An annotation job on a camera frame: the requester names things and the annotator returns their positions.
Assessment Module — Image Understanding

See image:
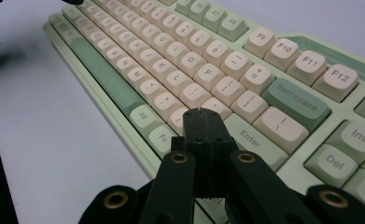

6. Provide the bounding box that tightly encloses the green and cream keyboard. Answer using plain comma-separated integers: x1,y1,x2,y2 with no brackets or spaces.
42,0,365,224

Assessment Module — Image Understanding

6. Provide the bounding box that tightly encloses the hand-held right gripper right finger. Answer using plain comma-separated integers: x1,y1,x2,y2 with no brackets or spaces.
200,107,239,200

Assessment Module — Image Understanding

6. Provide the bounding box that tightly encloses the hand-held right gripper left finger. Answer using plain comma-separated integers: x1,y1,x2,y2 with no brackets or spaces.
171,107,210,200

